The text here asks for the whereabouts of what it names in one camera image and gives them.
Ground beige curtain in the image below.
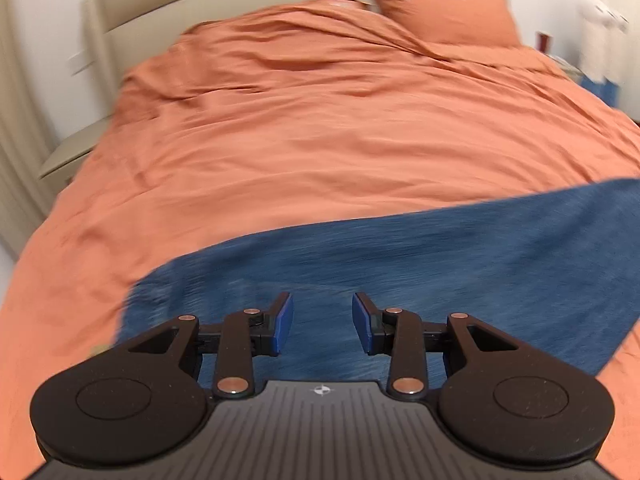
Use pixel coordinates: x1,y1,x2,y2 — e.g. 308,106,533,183
0,0,62,258

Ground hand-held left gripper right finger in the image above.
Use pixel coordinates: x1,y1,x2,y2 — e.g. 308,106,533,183
351,291,532,401

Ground beige nightstand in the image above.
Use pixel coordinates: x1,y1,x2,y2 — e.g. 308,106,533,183
39,114,115,197

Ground orange pillow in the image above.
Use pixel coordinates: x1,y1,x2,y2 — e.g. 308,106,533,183
362,0,524,49

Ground white wall switch plate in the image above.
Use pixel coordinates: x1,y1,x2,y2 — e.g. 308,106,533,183
66,49,99,77

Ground blue denim pants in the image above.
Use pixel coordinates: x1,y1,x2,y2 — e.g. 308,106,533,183
120,177,640,396

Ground white appliance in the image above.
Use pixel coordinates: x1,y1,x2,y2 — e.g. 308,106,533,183
574,0,632,86

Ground orange duvet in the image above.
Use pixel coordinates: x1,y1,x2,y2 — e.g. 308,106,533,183
0,0,640,480

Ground blue box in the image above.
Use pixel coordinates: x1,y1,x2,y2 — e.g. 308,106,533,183
580,74,625,107

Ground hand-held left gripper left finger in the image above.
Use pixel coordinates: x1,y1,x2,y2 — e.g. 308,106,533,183
116,291,294,401

